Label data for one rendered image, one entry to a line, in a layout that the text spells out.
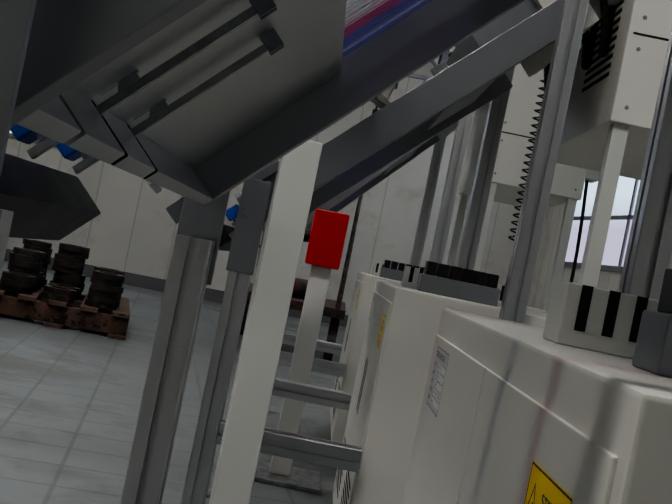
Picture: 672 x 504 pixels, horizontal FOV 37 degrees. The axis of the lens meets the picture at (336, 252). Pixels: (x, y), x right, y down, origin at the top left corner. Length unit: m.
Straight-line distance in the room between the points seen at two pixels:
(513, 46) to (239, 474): 0.91
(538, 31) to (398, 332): 0.61
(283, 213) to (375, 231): 8.69
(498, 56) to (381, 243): 8.45
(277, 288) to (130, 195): 8.50
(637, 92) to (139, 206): 8.41
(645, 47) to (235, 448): 1.04
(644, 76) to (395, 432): 0.80
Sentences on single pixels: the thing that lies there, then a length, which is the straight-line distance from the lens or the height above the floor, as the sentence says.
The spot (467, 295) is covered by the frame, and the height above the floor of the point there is 0.63.
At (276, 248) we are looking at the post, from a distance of 1.62.
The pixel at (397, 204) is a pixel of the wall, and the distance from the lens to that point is 10.35.
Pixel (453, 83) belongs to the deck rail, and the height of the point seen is 1.01.
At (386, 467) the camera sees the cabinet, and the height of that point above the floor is 0.29.
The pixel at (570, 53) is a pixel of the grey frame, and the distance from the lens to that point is 1.91.
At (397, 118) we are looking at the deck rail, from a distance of 1.88.
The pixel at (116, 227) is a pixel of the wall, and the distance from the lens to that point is 10.11.
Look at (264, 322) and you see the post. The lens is 1.63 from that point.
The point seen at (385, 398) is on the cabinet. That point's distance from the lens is 1.88.
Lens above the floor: 0.65
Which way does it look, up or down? level
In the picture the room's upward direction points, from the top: 12 degrees clockwise
